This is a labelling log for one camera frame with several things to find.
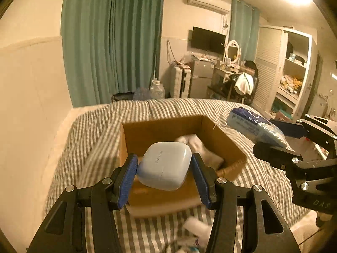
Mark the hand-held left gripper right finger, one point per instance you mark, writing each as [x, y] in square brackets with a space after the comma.
[200, 180]

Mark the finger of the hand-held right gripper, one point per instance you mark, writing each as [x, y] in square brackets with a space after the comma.
[289, 129]
[273, 154]

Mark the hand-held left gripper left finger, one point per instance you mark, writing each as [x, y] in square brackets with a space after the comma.
[126, 179]

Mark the blue and white tissue packet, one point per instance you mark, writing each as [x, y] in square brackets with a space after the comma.
[252, 125]

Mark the light blue earbuds case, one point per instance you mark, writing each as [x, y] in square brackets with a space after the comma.
[164, 166]

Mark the brown cardboard box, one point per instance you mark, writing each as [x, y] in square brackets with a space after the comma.
[158, 131]

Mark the white cloth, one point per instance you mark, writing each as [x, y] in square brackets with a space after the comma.
[202, 149]

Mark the white crumpled packet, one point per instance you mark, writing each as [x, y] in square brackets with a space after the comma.
[196, 228]

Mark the striped bed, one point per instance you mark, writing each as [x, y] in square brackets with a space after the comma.
[87, 142]

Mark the white towel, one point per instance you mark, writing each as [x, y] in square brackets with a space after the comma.
[243, 84]

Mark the white wardrobe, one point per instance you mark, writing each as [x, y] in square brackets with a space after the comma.
[271, 66]

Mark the chair with dark clothes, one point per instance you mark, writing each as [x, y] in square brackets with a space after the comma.
[250, 67]

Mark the vanity table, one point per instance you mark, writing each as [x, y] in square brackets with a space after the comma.
[221, 76]

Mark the clear plastic water bottle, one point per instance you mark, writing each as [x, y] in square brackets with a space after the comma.
[157, 89]

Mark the white oval vanity mirror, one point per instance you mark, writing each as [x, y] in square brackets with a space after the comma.
[233, 51]

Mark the small grey fridge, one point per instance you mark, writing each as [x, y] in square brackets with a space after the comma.
[202, 80]

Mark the white suitcase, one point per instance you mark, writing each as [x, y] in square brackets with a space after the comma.
[180, 81]

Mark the narrow green curtain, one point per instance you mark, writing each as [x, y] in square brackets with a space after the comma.
[243, 29]

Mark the wide green curtain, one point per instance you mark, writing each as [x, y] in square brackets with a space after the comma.
[105, 42]

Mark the white air conditioner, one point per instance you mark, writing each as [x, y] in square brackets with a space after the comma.
[208, 1]

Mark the black wall television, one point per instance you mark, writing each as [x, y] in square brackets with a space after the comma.
[208, 39]

